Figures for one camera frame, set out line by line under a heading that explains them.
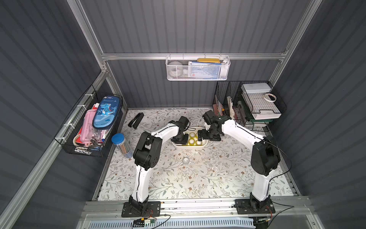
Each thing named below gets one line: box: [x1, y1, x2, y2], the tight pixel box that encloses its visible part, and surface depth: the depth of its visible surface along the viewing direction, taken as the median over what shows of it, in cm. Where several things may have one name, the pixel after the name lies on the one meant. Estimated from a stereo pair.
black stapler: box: [128, 112, 145, 129], surface depth 113 cm
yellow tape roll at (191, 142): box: [188, 138, 196, 146], surface depth 101 cm
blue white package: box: [188, 61, 222, 80], surface depth 88 cm
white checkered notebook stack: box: [240, 82, 282, 130], surface depth 101 cm
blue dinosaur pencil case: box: [92, 95, 121, 130], surface depth 71 cm
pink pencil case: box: [80, 109, 103, 147], surface depth 69 cm
